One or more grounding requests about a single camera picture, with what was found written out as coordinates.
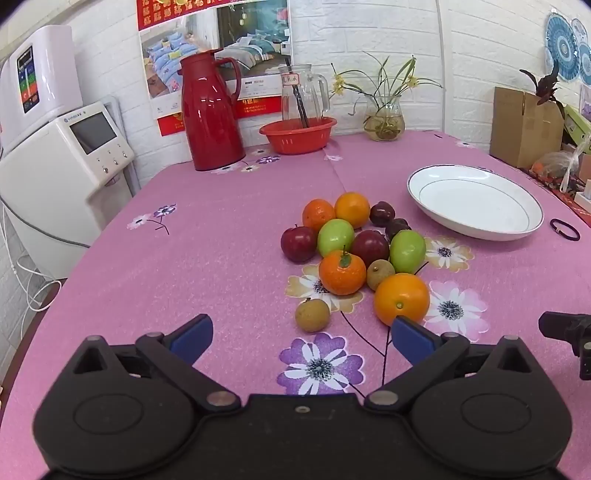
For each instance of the green pear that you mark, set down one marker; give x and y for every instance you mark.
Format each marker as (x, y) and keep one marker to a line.
(407, 251)

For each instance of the white plate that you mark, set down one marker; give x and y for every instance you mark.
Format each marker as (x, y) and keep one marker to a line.
(475, 203)

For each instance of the white water purifier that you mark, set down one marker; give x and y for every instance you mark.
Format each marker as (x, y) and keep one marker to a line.
(51, 69)

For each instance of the tangerine with green stem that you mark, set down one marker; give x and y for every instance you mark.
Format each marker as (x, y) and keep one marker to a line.
(341, 277)

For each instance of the white wall pipe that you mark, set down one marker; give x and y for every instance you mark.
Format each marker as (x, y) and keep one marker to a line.
(441, 69)

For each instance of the white appliance with screen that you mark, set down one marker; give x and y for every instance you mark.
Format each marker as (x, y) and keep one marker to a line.
(51, 184)

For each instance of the green box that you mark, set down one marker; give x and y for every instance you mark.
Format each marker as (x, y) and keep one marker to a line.
(577, 129)

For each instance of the red plastic basin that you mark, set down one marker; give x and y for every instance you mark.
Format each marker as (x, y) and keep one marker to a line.
(295, 138)

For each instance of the black chopsticks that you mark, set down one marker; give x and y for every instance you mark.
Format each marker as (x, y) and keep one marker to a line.
(299, 101)

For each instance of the red plum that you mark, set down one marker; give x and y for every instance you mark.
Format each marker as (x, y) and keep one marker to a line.
(298, 243)

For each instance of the cardboard box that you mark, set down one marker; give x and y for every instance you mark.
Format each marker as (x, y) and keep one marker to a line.
(524, 127)

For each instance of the red apple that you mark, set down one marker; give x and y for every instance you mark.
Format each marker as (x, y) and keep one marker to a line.
(370, 247)

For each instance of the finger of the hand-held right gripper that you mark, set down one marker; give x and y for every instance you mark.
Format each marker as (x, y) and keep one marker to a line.
(565, 325)

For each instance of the pink floral tablecloth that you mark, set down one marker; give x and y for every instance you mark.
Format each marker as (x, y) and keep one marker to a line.
(221, 240)

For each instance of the blue patterned wall disc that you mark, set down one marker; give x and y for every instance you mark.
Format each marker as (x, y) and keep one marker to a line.
(561, 46)
(585, 64)
(581, 30)

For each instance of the wall poster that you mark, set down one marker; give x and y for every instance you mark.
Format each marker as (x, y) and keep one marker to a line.
(263, 41)

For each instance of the dark purple plant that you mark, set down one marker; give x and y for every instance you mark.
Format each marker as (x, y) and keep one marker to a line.
(549, 87)

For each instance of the clear plastic bag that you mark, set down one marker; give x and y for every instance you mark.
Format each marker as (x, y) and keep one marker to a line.
(556, 166)

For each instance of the dark purple plum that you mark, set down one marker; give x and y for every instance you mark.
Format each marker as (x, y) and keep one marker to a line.
(397, 226)
(382, 213)

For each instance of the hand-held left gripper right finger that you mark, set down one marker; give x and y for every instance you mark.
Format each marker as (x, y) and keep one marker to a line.
(413, 340)

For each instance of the glass vase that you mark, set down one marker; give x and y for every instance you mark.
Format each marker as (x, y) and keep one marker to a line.
(384, 121)

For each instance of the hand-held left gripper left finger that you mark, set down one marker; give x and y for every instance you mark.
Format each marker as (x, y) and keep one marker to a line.
(194, 339)

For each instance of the orange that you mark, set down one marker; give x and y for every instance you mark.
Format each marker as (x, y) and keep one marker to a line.
(400, 297)
(317, 213)
(352, 208)

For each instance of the glass pitcher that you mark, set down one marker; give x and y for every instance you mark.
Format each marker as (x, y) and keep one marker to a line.
(316, 97)

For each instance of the red thermos jug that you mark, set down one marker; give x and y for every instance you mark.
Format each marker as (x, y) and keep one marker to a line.
(212, 115)

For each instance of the green plant yellow flowers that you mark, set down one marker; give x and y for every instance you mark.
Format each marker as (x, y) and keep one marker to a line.
(385, 76)

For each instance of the green jujube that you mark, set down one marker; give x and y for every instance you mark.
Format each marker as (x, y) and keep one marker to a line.
(334, 236)

